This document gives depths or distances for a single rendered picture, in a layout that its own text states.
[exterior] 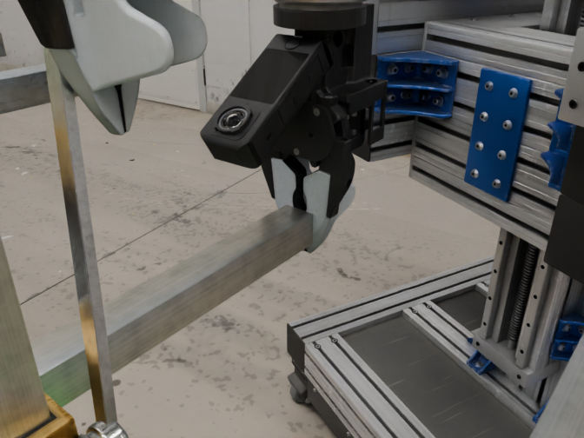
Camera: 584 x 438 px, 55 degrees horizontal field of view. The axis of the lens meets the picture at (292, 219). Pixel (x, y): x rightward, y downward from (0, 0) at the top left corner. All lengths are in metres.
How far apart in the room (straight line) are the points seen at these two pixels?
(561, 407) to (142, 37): 0.28
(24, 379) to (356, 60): 0.34
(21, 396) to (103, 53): 0.16
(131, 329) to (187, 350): 1.31
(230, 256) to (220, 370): 1.19
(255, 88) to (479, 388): 1.00
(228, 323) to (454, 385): 0.75
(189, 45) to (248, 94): 0.12
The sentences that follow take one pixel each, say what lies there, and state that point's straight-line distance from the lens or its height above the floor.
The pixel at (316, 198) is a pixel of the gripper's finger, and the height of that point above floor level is 0.88.
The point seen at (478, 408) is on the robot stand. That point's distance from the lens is 1.26.
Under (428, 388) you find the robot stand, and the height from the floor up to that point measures 0.21.
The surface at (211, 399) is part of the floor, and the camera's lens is 1.52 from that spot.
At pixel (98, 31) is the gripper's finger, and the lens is 0.28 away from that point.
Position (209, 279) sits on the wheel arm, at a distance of 0.40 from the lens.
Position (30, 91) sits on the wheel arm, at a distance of 0.57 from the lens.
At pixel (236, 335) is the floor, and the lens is 1.71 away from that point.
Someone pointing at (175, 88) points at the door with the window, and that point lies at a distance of 3.96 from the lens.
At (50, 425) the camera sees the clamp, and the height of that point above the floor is 0.87.
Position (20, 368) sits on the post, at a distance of 0.28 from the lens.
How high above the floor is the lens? 1.07
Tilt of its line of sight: 27 degrees down
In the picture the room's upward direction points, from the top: straight up
